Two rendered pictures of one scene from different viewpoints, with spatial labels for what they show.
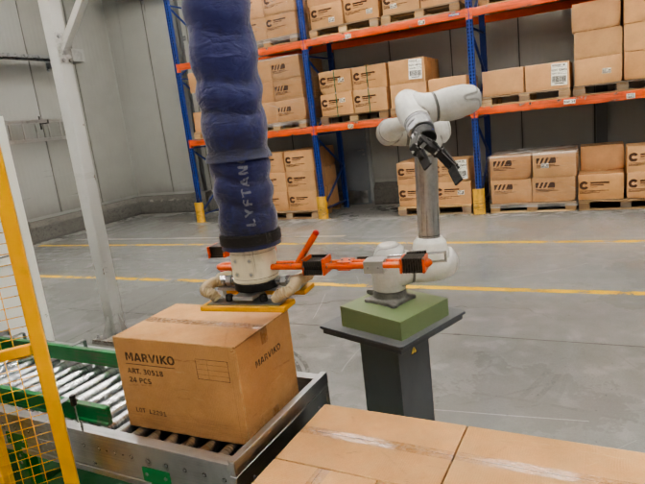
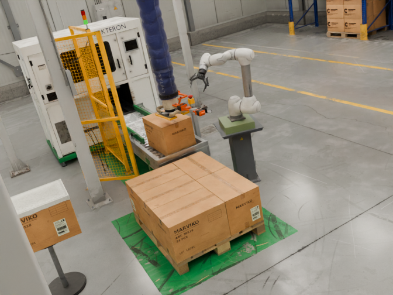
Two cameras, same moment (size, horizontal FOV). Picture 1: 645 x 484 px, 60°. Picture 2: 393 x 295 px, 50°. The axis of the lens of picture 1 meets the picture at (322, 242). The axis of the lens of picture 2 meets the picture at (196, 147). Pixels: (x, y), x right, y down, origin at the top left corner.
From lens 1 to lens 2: 3.28 m
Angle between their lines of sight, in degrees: 37
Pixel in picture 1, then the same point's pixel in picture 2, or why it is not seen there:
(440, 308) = (249, 124)
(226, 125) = (154, 62)
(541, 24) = not seen: outside the picture
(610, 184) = not seen: outside the picture
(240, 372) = (164, 135)
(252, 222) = (164, 91)
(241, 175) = (159, 77)
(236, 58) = (154, 43)
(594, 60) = not seen: outside the picture
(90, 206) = (184, 48)
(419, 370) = (245, 146)
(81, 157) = (180, 24)
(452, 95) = (213, 58)
